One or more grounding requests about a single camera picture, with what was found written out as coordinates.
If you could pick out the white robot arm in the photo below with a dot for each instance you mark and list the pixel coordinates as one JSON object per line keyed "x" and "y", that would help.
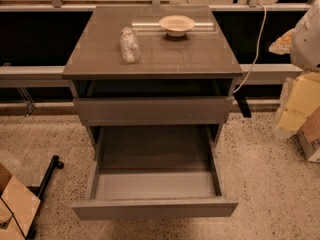
{"x": 302, "y": 42}

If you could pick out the clear plastic water bottle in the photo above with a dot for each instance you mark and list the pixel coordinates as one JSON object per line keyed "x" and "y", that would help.
{"x": 129, "y": 46}

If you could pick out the cardboard box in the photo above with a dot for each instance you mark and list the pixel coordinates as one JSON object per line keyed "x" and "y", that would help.
{"x": 309, "y": 137}
{"x": 18, "y": 206}

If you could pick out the white paper bowl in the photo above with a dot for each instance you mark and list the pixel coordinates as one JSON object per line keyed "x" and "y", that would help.
{"x": 176, "y": 25}

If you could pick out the black stand leg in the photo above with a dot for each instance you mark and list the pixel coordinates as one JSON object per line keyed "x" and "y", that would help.
{"x": 40, "y": 190}

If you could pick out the grey drawer cabinet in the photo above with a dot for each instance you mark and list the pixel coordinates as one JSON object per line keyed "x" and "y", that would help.
{"x": 198, "y": 64}

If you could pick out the metal window railing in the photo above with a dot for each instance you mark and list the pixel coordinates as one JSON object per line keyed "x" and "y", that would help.
{"x": 51, "y": 76}

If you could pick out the cardboard box right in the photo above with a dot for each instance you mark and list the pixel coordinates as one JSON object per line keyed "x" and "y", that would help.
{"x": 309, "y": 137}

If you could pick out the open grey middle drawer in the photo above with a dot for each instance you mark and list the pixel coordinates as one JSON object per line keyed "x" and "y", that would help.
{"x": 152, "y": 172}

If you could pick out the cardboard box lower left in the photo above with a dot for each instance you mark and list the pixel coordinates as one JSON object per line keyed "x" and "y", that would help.
{"x": 18, "y": 206}

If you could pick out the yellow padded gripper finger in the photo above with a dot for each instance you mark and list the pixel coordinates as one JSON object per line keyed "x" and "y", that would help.
{"x": 283, "y": 44}

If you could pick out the closed grey top drawer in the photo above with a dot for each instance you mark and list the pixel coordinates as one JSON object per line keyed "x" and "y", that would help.
{"x": 152, "y": 111}

